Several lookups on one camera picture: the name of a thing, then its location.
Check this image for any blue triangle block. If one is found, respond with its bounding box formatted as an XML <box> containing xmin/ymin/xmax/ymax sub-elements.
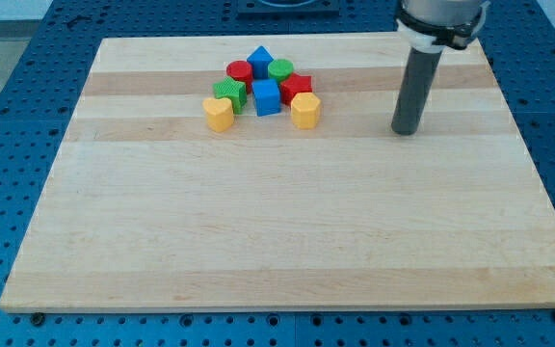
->
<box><xmin>247</xmin><ymin>45</ymin><xmax>274</xmax><ymax>79</ymax></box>

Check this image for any yellow hexagon block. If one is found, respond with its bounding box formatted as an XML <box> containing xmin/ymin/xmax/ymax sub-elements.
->
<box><xmin>291</xmin><ymin>93</ymin><xmax>322</xmax><ymax>129</ymax></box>

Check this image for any blue cube block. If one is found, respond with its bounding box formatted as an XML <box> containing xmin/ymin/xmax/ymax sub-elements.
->
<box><xmin>251</xmin><ymin>79</ymin><xmax>281</xmax><ymax>117</ymax></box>

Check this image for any yellow heart block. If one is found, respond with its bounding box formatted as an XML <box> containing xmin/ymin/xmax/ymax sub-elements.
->
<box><xmin>202</xmin><ymin>97</ymin><xmax>234</xmax><ymax>132</ymax></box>

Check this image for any red star block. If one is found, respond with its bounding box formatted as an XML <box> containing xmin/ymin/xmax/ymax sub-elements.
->
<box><xmin>278</xmin><ymin>72</ymin><xmax>313</xmax><ymax>106</ymax></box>

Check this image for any green star block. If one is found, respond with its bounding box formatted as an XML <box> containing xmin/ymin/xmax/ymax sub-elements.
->
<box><xmin>212</xmin><ymin>76</ymin><xmax>248</xmax><ymax>115</ymax></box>

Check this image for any green cylinder block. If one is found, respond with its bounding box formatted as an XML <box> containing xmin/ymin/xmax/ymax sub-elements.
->
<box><xmin>267</xmin><ymin>59</ymin><xmax>294</xmax><ymax>83</ymax></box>

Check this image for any red cylinder block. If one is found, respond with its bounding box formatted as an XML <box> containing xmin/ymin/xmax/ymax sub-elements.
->
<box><xmin>225</xmin><ymin>60</ymin><xmax>253</xmax><ymax>93</ymax></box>

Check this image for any light wooden board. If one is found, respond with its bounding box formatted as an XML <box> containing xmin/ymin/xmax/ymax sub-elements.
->
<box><xmin>0</xmin><ymin>32</ymin><xmax>555</xmax><ymax>313</ymax></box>

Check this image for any dark grey cylindrical pointer rod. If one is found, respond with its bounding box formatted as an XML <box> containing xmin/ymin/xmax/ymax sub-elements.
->
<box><xmin>391</xmin><ymin>48</ymin><xmax>442</xmax><ymax>136</ymax></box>

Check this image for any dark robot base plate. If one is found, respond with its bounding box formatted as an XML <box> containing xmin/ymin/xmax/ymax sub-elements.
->
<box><xmin>236</xmin><ymin>0</ymin><xmax>340</xmax><ymax>17</ymax></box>

